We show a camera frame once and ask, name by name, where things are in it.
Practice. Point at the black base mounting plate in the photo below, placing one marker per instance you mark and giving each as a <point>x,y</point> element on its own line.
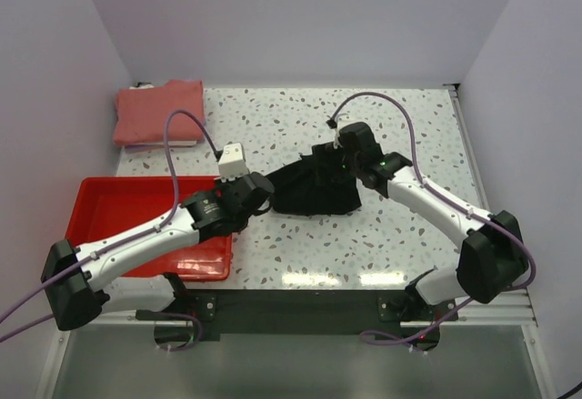
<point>291,312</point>

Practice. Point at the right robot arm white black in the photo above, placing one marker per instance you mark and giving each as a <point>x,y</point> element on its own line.
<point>491,251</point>

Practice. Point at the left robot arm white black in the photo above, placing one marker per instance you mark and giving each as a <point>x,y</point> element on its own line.
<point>82,282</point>

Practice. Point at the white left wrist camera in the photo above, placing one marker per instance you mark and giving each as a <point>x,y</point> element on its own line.
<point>232,162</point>

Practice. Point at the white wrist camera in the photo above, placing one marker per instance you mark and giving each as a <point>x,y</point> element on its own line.
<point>232,162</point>
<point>336,124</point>

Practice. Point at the black t shirt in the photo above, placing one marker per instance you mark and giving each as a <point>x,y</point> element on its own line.
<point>315,184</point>

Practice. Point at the red plastic tray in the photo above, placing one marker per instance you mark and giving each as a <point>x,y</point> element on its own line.
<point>105,206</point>

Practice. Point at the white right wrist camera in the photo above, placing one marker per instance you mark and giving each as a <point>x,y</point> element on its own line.
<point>336,124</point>

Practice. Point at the folded pink t shirt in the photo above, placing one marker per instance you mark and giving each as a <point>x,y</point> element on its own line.
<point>142,111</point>

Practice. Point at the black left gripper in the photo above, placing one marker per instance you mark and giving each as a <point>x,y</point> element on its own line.
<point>224,185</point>

